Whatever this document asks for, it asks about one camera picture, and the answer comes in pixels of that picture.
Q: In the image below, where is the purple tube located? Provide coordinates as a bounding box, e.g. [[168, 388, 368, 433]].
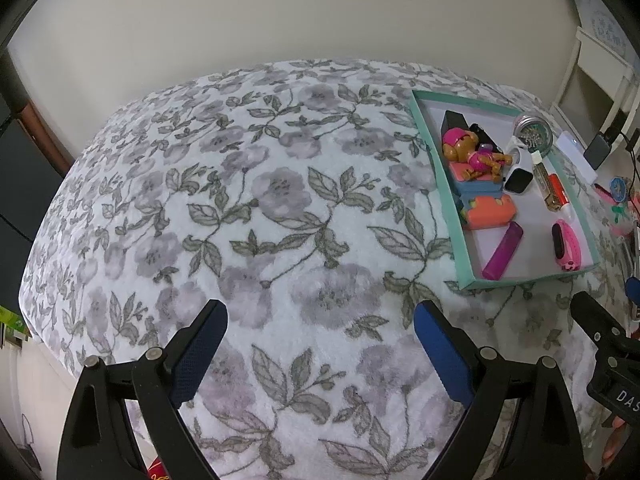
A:
[[481, 222, 524, 281]]

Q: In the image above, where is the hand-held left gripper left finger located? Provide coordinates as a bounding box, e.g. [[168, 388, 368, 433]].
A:
[[55, 299, 229, 480]]

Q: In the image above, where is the person's right hand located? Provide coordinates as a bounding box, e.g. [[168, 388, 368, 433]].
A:
[[600, 412, 640, 476]]

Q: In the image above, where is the black phone with cable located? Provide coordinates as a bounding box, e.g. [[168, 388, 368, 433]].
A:
[[585, 132, 613, 171]]

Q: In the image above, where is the white tray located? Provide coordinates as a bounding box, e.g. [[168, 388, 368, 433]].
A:
[[409, 89, 602, 292]]

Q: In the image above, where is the orange bottle with white cap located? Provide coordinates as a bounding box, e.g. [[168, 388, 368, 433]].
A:
[[549, 172, 576, 223]]

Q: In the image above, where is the dark cabinet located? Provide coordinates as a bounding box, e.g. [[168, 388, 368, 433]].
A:
[[0, 50, 71, 271]]

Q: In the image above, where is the white smartwatch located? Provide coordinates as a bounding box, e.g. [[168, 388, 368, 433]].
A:
[[502, 135, 536, 195]]

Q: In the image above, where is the brown and pink dog toy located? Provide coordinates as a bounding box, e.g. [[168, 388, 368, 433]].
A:
[[441, 127, 515, 183]]

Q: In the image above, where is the grey floral blanket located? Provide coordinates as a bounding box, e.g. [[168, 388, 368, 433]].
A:
[[20, 59, 640, 480]]

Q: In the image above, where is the small blue and orange toy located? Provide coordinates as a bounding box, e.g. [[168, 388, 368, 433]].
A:
[[460, 194, 517, 231]]

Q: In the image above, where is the glass jar with metal lid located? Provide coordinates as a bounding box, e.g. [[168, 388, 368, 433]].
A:
[[513, 112, 556, 153]]

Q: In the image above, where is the black charger adapter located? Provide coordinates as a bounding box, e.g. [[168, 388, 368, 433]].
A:
[[441, 110, 471, 136]]

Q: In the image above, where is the white shelf unit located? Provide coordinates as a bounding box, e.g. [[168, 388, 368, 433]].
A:
[[550, 25, 640, 146]]

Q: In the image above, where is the pink kids watch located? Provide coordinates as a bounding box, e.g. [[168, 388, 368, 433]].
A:
[[551, 218, 585, 273]]

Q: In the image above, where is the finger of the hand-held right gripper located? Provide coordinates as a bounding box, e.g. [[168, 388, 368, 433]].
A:
[[570, 291, 640, 357]]

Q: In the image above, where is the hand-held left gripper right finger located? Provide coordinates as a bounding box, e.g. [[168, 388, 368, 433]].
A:
[[413, 300, 586, 480]]

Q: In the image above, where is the pink and blue toy block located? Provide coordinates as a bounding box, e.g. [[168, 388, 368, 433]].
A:
[[449, 160, 506, 202]]

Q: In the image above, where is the brown wooden frame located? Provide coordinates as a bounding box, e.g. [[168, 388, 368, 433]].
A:
[[17, 100, 76, 173]]

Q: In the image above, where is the gold rectangular box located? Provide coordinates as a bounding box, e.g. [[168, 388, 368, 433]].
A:
[[532, 154, 562, 213]]

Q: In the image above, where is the blue printed wall sheet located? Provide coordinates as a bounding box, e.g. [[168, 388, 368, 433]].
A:
[[575, 0, 637, 66]]

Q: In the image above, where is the black cable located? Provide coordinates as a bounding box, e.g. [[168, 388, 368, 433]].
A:
[[607, 127, 640, 181]]

